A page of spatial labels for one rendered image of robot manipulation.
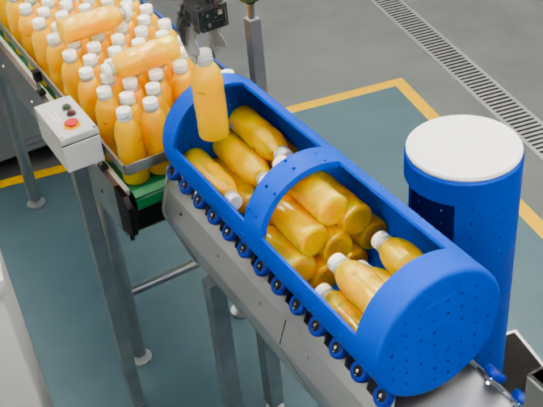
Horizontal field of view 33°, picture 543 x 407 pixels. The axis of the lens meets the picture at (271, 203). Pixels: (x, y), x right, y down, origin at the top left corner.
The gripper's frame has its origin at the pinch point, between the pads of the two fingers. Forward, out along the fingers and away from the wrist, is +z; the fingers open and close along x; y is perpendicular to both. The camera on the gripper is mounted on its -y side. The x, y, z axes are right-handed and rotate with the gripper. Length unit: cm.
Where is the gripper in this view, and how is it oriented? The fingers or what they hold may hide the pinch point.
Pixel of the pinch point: (203, 54)
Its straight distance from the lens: 204.6
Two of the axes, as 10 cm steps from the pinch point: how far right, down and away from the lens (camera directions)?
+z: 0.7, 8.0, 6.0
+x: 8.6, -3.6, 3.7
